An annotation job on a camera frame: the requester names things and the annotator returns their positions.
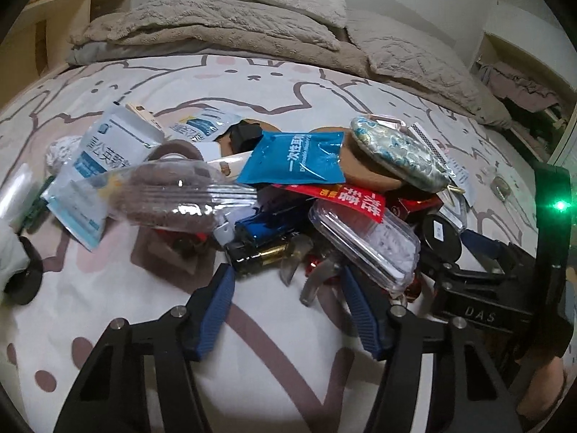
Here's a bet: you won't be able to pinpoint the beige duvet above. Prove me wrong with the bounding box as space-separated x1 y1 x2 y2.
67 8 513 130

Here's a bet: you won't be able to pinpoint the small white blue packet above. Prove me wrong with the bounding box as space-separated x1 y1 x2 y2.
47 180 114 252

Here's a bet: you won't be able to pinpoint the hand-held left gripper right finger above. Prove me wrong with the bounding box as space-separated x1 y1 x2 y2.
341 266 526 433

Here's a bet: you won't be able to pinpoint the quilted beige pillow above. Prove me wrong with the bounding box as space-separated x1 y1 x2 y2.
344 11 483 114
83 0 342 53

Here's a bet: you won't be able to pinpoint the wall niche cabinet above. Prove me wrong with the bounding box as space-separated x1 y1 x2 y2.
468 29 569 164

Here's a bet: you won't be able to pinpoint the white crumpled tissue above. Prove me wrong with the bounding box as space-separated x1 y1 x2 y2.
0 223 30 292

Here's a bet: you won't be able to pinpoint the clear bag brown contents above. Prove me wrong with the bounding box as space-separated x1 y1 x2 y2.
74 162 258 236

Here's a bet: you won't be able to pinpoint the red box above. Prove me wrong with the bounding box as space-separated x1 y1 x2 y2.
396 193 445 222

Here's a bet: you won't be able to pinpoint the wooden shelf unit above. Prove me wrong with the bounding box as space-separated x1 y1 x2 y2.
6 0 136 82

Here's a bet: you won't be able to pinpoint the small black box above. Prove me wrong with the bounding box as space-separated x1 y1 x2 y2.
229 121 265 154

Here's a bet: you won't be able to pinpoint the person's right hand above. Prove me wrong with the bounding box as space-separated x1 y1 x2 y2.
513 356 571 419

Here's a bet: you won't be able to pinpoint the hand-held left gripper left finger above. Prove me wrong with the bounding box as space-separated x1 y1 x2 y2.
54 263 236 433

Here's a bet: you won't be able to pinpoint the blue foil packet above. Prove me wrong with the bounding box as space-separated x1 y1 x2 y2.
236 130 348 186

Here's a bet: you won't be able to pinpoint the red packet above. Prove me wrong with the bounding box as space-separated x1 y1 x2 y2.
270 182 389 224

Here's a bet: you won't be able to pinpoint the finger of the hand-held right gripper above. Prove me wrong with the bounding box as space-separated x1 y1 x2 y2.
418 256 497 288
460 228 536 277

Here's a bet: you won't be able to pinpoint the dark green clip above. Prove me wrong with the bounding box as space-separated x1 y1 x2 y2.
22 175 55 236

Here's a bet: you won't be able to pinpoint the black gold tube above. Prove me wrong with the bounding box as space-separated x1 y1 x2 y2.
225 239 290 274

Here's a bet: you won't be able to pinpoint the beige card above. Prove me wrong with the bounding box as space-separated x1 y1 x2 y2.
125 102 166 133

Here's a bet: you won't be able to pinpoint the metal claw clip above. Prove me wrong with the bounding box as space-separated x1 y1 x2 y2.
279 236 344 308

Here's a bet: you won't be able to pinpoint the rabbit printed blanket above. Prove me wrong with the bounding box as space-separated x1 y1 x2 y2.
0 53 544 433

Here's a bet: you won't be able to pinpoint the pink clothes pile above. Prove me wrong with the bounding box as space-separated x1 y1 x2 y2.
477 60 564 114

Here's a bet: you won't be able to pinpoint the clear plastic case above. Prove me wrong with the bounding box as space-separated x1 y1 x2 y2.
308 198 420 290

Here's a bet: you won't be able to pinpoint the white dotted strip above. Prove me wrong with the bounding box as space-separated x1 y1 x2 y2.
410 121 447 166

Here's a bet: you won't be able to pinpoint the patterned fabric pouch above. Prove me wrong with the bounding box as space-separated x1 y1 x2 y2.
349 116 452 193

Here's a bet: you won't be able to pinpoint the black round tin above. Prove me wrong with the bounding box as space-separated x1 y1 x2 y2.
421 214 463 263
4 234 44 306

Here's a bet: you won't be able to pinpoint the large white blue packet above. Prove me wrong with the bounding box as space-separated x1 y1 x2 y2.
58 103 166 182

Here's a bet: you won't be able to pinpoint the blue lighter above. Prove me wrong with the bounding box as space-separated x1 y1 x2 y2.
234 209 299 245

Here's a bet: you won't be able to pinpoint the crumpled grey wad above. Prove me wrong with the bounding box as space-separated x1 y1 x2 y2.
44 135 84 175

